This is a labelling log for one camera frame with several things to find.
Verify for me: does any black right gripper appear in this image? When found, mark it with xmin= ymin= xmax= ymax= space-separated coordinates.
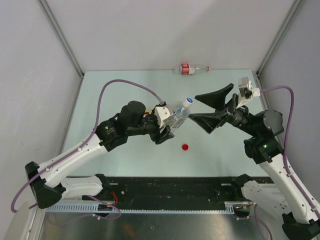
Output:
xmin=188 ymin=83 xmax=260 ymax=137

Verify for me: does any red bottle cap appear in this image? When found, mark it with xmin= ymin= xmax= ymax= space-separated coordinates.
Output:
xmin=181 ymin=143 xmax=189 ymax=151

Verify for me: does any blue white bottle cap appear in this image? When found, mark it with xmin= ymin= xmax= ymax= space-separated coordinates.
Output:
xmin=185 ymin=97 xmax=193 ymax=104

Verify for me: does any blue-label clear drink bottle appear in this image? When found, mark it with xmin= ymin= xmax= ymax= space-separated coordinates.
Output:
xmin=168 ymin=98 xmax=193 ymax=133

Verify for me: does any clear red-label water bottle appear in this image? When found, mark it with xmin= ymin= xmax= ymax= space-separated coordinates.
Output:
xmin=172 ymin=63 xmax=210 ymax=76

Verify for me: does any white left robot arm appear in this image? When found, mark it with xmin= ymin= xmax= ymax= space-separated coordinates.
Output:
xmin=25 ymin=101 xmax=174 ymax=209

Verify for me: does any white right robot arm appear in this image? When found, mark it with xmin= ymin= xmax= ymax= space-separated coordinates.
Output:
xmin=189 ymin=83 xmax=320 ymax=240

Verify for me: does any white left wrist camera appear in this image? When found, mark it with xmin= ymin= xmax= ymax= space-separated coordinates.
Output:
xmin=154 ymin=104 xmax=174 ymax=129

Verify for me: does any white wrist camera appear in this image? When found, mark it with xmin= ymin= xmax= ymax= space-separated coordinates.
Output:
xmin=236 ymin=77 xmax=261 ymax=109
xmin=154 ymin=104 xmax=174 ymax=129

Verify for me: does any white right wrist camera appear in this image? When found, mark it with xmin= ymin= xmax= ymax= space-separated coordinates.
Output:
xmin=236 ymin=77 xmax=261 ymax=109

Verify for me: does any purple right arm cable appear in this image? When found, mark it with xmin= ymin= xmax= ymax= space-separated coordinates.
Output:
xmin=259 ymin=85 xmax=320 ymax=218

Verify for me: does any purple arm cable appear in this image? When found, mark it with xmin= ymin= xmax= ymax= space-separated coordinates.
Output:
xmin=259 ymin=85 xmax=320 ymax=218
xmin=10 ymin=79 xmax=166 ymax=214

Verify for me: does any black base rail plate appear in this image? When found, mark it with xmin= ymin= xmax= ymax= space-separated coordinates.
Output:
xmin=81 ymin=174 xmax=276 ymax=217

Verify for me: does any grey slotted cable duct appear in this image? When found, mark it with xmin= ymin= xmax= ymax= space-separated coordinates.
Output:
xmin=47 ymin=201 xmax=236 ymax=214

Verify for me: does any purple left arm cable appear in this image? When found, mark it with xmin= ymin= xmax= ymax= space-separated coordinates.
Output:
xmin=10 ymin=79 xmax=166 ymax=214

